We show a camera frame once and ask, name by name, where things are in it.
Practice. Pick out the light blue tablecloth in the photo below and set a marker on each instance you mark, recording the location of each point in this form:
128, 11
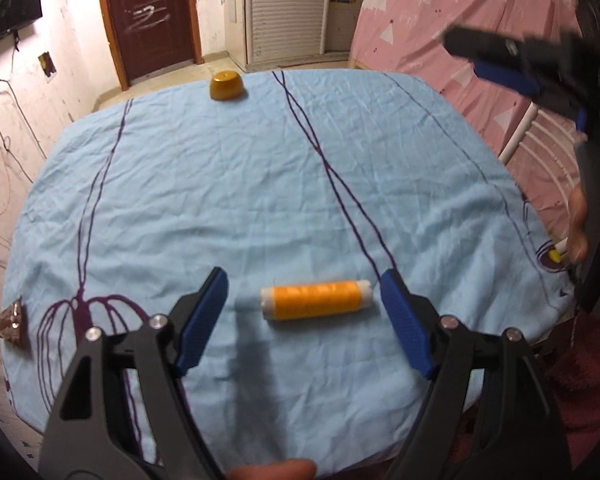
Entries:
260, 185

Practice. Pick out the dark red door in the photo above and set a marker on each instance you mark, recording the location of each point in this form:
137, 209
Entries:
150, 15

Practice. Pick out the white metal chair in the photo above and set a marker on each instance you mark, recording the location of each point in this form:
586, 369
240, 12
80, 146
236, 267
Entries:
545, 160

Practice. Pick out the open wall socket box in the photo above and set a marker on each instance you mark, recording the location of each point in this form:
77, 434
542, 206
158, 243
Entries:
47, 66

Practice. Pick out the person's red garment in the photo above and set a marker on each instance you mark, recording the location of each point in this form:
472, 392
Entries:
580, 385

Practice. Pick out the small brown wrapper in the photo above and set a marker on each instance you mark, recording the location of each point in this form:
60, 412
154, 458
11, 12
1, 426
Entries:
12, 322

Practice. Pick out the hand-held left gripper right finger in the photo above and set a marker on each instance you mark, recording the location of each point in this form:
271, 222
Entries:
407, 320

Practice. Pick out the pink tree print curtain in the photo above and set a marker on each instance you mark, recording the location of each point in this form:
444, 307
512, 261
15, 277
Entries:
440, 15

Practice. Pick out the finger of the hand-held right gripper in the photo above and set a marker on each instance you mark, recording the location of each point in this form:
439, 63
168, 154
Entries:
500, 50
567, 107

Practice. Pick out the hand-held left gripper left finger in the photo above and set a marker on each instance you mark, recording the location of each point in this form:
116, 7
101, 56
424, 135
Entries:
200, 320

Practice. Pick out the person's right hand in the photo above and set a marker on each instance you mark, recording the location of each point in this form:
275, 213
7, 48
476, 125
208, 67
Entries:
578, 220

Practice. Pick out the orange thread spool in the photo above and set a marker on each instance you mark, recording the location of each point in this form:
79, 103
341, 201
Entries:
317, 299

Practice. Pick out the white louvered wardrobe door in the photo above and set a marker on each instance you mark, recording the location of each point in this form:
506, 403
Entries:
285, 10

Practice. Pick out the person's left hand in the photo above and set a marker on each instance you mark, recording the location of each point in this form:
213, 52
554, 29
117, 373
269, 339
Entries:
272, 471

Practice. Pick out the amber small bowl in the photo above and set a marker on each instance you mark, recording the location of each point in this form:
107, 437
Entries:
227, 87

